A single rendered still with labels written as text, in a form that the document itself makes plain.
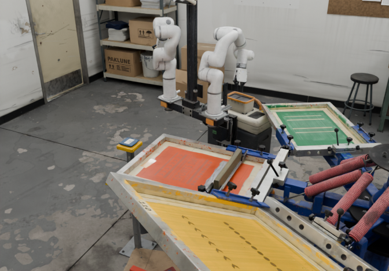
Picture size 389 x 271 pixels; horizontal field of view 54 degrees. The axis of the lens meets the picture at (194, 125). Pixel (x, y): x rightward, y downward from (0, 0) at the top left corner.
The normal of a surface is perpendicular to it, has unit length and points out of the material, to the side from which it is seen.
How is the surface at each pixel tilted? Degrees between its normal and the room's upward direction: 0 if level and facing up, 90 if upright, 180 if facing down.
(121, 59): 90
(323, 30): 90
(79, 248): 0
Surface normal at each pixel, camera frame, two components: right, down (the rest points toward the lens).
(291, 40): -0.43, 0.40
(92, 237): 0.00, -0.90
